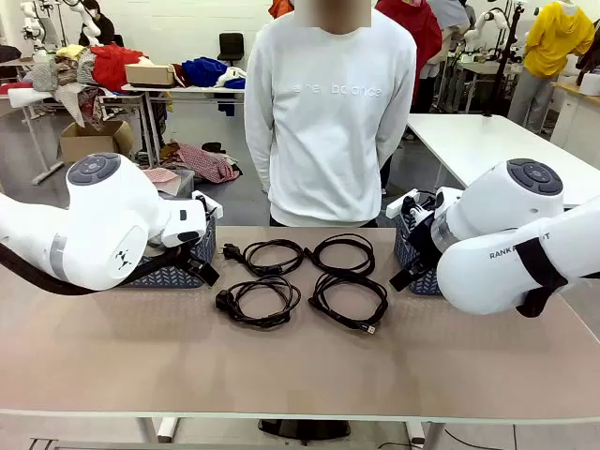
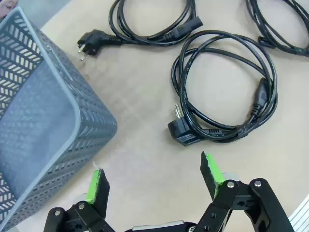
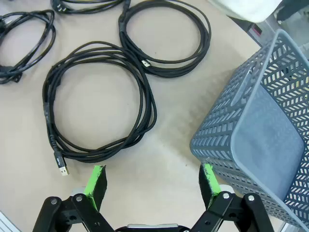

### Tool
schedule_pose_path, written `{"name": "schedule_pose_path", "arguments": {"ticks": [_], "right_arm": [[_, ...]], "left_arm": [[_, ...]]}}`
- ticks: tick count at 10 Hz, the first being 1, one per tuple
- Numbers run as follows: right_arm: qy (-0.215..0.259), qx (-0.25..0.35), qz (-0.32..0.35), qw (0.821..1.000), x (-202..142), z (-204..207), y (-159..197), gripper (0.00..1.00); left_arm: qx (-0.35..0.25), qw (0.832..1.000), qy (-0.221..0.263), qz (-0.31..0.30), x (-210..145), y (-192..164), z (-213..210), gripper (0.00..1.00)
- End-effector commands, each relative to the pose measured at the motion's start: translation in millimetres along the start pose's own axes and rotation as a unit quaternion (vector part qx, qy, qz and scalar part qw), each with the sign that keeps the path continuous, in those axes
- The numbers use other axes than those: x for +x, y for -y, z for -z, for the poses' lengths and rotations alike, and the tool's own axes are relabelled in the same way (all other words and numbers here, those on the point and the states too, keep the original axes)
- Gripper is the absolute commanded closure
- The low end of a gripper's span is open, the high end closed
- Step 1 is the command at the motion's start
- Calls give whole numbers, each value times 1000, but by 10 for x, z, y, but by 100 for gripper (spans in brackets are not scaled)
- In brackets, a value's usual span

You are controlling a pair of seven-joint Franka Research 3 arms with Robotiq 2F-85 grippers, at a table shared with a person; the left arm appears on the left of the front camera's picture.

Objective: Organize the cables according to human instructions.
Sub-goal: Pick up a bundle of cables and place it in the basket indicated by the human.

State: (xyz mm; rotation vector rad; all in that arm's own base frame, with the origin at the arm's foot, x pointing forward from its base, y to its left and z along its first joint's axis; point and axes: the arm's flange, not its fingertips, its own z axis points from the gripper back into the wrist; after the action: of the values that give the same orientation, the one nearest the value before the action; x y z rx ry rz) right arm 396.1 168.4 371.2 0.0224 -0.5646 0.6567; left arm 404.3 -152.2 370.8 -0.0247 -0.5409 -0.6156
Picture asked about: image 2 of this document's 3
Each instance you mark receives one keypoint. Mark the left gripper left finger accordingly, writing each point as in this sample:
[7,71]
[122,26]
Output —
[100,193]

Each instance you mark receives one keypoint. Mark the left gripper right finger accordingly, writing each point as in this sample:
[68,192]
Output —
[241,205]

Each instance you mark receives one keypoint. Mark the grey-blue plastic mesh basket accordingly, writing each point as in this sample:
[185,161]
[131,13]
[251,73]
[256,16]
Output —
[48,108]

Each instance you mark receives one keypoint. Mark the pink checked cloth pile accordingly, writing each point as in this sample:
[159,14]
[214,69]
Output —
[7,7]

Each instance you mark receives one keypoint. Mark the aluminium frame rail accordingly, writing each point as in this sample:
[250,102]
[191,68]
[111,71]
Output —
[301,217]

